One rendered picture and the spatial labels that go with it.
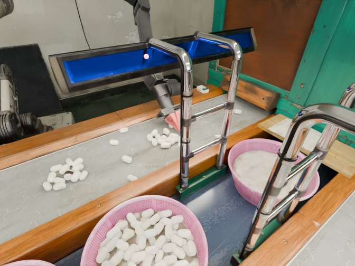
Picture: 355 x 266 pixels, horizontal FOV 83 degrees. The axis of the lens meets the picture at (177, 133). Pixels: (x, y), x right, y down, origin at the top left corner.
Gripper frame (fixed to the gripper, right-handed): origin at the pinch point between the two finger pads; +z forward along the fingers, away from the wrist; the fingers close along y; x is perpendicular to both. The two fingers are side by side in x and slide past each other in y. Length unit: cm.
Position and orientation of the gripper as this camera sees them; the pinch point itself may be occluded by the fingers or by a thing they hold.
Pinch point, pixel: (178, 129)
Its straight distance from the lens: 80.6
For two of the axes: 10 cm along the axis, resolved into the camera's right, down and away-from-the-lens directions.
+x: -3.8, 3.0, 8.8
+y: 8.2, -3.4, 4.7
